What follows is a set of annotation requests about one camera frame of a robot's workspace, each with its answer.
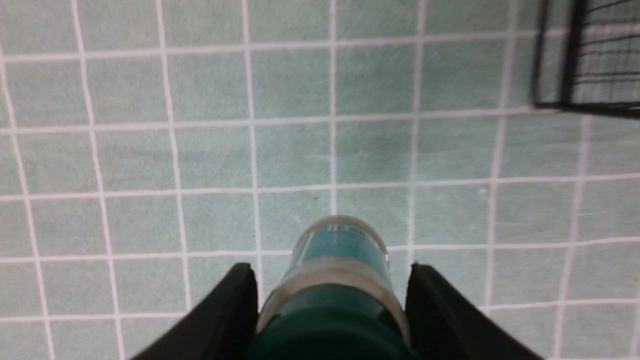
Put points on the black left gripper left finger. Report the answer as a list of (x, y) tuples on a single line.
[(219, 328)]

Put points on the black wire mesh rack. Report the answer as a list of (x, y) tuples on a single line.
[(586, 58)]

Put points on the white pepper bottle green cap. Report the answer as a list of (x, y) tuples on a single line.
[(335, 301)]

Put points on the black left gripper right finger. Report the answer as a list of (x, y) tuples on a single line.
[(444, 325)]

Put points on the green checkered tablecloth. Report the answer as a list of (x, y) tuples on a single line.
[(148, 145)]

